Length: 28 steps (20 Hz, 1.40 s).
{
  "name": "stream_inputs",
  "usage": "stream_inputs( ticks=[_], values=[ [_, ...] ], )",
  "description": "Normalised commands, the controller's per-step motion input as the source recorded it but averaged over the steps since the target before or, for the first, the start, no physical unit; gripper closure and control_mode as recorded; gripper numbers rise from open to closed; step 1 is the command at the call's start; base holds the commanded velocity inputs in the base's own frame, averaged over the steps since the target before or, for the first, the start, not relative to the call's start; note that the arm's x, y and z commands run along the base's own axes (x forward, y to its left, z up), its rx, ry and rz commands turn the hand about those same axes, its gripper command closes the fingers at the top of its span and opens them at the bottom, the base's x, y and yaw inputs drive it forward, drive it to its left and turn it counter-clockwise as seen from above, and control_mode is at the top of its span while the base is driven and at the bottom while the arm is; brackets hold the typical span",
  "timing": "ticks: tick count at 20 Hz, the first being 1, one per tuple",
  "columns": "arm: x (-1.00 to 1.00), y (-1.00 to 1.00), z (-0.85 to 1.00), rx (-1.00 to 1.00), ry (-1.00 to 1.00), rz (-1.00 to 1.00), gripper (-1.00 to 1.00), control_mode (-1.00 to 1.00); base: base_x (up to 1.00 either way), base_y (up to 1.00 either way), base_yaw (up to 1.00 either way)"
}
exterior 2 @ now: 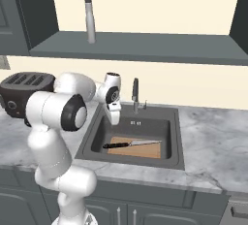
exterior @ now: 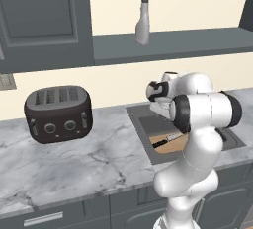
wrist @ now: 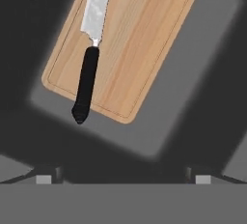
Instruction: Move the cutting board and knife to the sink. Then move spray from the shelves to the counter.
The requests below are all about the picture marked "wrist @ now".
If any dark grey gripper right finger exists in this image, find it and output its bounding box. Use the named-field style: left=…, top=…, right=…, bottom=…
left=185, top=165, right=247, bottom=185

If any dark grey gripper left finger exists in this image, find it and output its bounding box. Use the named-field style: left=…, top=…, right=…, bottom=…
left=0, top=164, right=65, bottom=185

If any wooden cutting board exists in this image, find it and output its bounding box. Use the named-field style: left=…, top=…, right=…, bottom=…
left=41, top=0, right=196, bottom=125

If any black-handled kitchen knife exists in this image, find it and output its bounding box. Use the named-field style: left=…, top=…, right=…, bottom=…
left=70, top=0, right=113, bottom=126

